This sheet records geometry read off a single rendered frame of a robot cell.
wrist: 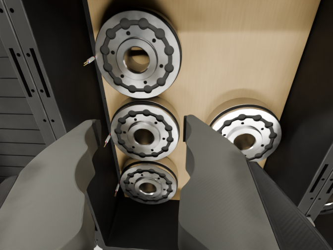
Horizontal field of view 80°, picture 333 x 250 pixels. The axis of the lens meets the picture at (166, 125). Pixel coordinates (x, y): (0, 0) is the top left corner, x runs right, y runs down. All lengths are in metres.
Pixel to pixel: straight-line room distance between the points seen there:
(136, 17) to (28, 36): 0.10
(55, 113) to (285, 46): 0.27
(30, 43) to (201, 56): 0.18
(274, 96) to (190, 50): 0.14
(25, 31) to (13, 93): 0.20
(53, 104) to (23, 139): 0.22
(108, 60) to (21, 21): 0.09
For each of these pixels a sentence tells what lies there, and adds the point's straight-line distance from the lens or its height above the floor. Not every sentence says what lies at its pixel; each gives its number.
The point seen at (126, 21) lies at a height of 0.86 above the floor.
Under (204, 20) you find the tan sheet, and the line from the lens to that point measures 0.27.
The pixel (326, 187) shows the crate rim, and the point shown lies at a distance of 0.30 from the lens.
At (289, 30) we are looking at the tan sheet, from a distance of 0.30.
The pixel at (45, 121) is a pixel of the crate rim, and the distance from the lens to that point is 0.24.
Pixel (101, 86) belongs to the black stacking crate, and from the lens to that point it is 0.32.
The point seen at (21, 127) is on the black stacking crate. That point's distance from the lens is 0.43.
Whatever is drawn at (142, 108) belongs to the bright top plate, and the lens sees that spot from 0.27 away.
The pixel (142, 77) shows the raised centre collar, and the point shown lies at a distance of 0.25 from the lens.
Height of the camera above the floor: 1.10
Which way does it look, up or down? 57 degrees down
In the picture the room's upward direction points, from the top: 172 degrees counter-clockwise
